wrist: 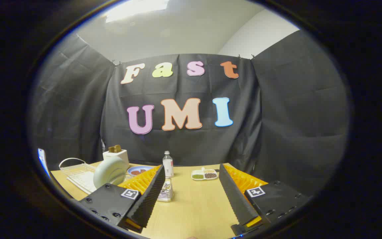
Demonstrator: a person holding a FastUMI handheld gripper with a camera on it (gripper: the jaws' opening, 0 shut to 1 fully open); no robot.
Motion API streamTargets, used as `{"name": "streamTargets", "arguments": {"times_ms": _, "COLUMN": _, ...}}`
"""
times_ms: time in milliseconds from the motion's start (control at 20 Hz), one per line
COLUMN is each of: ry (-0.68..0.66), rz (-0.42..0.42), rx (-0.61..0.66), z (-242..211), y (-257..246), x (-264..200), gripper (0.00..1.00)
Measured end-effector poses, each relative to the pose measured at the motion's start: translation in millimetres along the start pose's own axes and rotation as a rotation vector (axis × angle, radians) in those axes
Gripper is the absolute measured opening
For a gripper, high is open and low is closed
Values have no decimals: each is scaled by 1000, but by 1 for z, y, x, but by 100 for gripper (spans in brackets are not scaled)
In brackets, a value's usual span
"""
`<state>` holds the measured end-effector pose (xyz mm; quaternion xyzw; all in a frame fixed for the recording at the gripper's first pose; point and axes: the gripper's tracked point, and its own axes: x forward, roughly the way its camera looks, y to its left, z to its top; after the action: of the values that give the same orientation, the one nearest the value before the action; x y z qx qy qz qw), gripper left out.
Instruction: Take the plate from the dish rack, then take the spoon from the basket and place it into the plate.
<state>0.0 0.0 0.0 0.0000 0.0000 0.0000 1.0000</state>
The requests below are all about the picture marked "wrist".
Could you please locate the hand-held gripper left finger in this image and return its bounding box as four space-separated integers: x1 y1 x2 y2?
78 165 166 233

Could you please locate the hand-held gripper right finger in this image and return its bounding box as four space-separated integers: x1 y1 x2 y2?
219 163 312 236

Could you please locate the clear cutlery basket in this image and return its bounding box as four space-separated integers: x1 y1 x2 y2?
157 177 174 202

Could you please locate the pale green plate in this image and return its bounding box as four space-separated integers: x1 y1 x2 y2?
93 157 127 190

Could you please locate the white dish rack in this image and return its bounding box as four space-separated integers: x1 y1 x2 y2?
59 158 97 195

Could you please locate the blue plate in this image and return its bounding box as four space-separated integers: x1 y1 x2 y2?
127 166 155 177

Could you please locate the white divided condiment dish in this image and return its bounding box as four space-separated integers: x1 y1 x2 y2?
191 167 219 181

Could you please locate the clear plastic water bottle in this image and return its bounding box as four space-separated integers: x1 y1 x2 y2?
162 151 174 178

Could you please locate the white toaster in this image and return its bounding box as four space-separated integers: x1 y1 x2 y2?
103 149 130 167

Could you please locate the black backdrop cloth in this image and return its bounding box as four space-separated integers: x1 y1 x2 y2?
29 30 350 196

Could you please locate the white-edged screen device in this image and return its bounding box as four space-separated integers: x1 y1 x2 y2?
37 148 51 177

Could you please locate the ceiling light panel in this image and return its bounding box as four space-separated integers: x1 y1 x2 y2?
104 0 170 23

